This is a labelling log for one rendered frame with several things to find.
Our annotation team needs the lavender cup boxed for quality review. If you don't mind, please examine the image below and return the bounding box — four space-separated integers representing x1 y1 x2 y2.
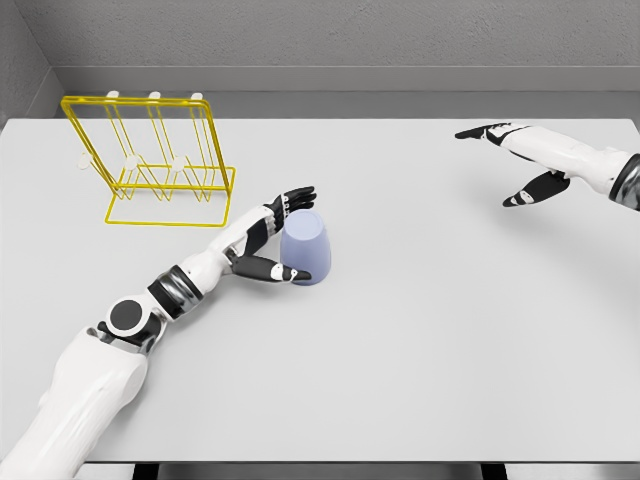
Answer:
279 209 333 288

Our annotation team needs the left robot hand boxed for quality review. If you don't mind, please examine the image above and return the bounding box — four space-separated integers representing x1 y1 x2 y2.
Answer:
208 185 318 285

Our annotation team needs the yellow wire cup holder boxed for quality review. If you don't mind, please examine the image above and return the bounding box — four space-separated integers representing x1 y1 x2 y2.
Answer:
60 90 237 229

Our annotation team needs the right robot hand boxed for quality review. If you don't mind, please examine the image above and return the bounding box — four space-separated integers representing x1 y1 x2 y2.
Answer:
454 122 572 209

